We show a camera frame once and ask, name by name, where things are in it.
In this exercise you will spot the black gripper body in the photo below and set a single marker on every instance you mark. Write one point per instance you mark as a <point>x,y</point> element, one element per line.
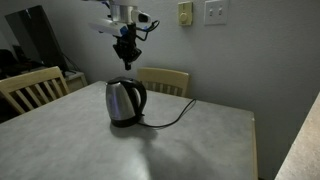
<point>127,48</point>

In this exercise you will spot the stainless steel electric kettle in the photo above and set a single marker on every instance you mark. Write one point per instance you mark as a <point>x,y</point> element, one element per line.
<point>119,101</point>

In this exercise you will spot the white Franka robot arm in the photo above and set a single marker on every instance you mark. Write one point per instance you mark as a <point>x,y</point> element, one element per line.
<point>121,13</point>

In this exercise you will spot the wooden slatted chair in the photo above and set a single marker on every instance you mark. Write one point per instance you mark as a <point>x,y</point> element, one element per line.
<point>31,80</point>
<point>163,77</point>

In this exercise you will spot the small beige side cabinet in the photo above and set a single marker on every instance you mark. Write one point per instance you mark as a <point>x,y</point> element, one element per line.
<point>76,81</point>

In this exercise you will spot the black flat monitor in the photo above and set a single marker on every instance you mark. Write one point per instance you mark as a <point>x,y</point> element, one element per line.
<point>38,36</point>

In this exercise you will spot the dark bag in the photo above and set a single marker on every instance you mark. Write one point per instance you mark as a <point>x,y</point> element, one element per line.
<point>7,63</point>

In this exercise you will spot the speckled stone countertop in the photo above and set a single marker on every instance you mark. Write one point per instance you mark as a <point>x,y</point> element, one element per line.
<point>305,150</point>

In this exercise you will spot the beige wall outlet plug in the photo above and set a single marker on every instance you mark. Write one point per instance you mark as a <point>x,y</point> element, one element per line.
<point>185,13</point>

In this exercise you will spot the white double light switch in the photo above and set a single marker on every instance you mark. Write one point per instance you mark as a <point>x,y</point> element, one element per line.
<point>216,12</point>

